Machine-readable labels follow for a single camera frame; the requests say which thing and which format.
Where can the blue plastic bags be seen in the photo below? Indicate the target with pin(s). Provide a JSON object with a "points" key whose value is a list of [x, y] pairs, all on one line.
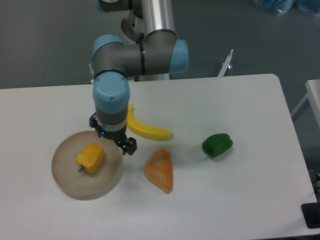
{"points": [[280, 7]]}

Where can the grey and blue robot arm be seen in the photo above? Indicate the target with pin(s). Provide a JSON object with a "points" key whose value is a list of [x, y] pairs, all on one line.
{"points": [[155, 51]]}

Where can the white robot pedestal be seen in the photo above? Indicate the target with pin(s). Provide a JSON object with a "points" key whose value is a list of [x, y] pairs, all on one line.
{"points": [[132, 28]]}

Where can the beige round plate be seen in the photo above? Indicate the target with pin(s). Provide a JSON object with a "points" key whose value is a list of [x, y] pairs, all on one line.
{"points": [[79, 183]]}

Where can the yellow bell pepper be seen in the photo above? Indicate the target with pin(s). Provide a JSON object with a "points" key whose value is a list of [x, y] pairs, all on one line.
{"points": [[90, 158]]}

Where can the yellow banana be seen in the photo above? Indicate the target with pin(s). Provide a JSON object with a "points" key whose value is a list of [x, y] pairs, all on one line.
{"points": [[150, 132]]}

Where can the black device at edge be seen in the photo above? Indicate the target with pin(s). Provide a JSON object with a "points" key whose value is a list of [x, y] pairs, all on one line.
{"points": [[311, 214]]}

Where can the white side table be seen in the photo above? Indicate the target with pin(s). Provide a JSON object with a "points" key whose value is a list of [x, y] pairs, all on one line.
{"points": [[311, 98]]}

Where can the green bell pepper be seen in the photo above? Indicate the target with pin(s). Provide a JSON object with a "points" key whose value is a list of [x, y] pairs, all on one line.
{"points": [[217, 144]]}

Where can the orange triangular bread slice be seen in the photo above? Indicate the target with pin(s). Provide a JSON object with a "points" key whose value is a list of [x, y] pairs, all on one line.
{"points": [[159, 171]]}

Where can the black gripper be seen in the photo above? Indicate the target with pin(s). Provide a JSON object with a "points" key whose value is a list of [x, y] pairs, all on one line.
{"points": [[116, 132]]}

